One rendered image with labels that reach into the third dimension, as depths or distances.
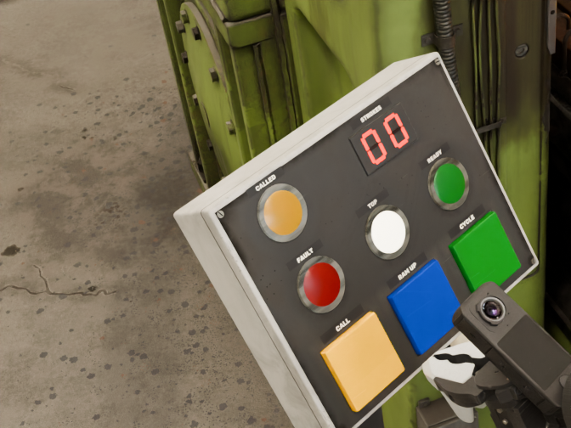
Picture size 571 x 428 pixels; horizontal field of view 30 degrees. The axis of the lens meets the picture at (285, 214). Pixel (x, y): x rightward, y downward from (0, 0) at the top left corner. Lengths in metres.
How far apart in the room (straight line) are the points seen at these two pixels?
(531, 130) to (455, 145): 0.38
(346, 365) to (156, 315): 1.61
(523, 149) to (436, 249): 0.44
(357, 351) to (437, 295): 0.12
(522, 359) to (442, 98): 0.40
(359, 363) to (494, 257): 0.21
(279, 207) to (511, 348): 0.29
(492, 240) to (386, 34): 0.31
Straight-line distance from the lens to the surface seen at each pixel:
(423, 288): 1.15
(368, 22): 1.37
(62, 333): 2.72
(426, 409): 1.84
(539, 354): 0.89
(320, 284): 1.08
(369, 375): 1.11
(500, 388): 0.91
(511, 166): 1.59
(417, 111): 1.17
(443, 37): 1.38
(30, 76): 3.75
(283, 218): 1.05
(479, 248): 1.20
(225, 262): 1.05
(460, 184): 1.19
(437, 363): 1.00
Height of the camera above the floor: 1.84
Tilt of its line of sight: 40 degrees down
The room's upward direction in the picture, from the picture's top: 10 degrees counter-clockwise
